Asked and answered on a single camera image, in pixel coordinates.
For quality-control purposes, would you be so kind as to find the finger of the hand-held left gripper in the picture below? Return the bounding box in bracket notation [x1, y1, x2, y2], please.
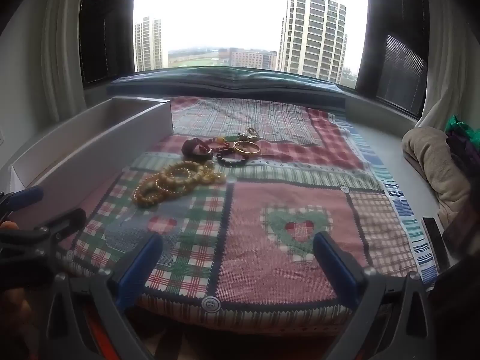
[0, 185, 44, 220]
[0, 208, 88, 256]

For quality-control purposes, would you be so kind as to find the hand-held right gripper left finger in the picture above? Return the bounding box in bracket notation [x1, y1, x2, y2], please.
[45, 232, 166, 360]

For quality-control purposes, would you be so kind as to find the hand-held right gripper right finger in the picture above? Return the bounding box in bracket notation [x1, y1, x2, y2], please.
[313, 231, 437, 360]

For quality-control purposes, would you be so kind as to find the white box with brown bottom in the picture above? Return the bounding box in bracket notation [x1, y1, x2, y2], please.
[9, 95, 174, 229]

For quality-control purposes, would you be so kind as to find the gold bangle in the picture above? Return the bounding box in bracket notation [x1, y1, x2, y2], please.
[234, 140, 261, 155]

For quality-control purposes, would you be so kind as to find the person's left hand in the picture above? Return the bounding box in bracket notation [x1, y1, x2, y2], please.
[0, 289, 32, 349]

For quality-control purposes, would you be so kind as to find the patchwork plaid quilt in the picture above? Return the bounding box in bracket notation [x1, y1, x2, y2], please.
[56, 95, 439, 331]

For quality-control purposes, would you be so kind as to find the black smartphone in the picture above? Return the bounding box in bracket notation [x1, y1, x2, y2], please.
[421, 216, 451, 274]

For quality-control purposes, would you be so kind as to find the beige blanket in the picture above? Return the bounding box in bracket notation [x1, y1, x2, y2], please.
[401, 125, 473, 229]

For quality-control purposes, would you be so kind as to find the white curtain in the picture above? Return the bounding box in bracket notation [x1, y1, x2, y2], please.
[39, 0, 89, 122]
[416, 0, 480, 132]

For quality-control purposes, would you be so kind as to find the purple cloth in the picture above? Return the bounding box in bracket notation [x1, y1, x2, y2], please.
[446, 131, 480, 182]

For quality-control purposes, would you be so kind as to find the green cloth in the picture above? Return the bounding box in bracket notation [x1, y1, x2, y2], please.
[445, 115, 480, 140]

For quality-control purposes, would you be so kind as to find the dark side window panel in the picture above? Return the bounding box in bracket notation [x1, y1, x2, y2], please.
[79, 0, 137, 89]
[354, 0, 430, 119]

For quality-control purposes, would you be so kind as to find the glass window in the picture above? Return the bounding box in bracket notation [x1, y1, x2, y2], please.
[133, 0, 370, 87]

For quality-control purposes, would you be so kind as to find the gold bead chain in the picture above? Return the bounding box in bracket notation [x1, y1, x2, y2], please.
[133, 175, 169, 208]

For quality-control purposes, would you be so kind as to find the round wooden bead bracelet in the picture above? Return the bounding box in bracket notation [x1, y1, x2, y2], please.
[161, 160, 205, 186]

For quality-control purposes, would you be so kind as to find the yellow bead bracelet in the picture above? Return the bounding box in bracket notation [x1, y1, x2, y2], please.
[195, 160, 228, 185]

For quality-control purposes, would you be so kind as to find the dark bead bracelet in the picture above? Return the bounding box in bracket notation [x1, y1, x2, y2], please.
[215, 150, 249, 169]

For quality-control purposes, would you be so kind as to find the red bead bracelet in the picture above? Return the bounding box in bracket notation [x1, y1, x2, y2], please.
[196, 137, 230, 155]

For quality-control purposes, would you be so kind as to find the green pendant keychain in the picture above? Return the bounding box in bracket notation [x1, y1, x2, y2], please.
[225, 127, 260, 143]

